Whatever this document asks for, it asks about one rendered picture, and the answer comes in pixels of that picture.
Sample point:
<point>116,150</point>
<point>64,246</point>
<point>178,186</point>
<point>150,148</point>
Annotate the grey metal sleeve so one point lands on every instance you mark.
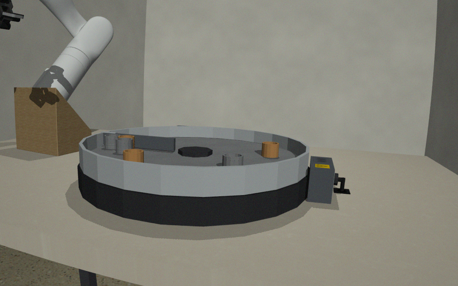
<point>110,141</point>
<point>123,144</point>
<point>232,159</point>

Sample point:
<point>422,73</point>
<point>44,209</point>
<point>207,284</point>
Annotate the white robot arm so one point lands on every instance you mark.
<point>89,40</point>

